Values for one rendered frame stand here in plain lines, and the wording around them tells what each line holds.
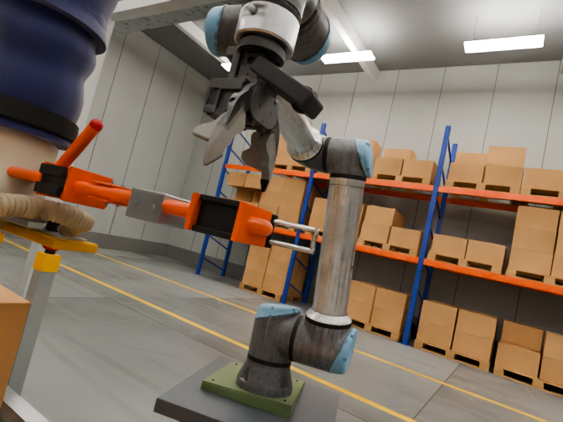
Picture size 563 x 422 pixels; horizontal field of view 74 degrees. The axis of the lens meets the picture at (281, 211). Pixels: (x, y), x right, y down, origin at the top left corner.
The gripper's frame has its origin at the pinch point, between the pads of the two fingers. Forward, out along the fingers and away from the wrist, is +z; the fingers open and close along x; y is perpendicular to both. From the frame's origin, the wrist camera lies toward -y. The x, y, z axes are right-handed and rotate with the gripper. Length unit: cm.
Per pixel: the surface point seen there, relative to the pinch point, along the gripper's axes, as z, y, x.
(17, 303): 38, 71, -17
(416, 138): -309, 138, -849
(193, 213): 6.0, 2.6, 5.0
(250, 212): 4.2, -5.0, 3.8
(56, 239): 16.6, 43.2, -4.0
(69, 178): 4.8, 30.1, 5.2
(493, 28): -487, 14, -704
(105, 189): 5.3, 22.1, 4.1
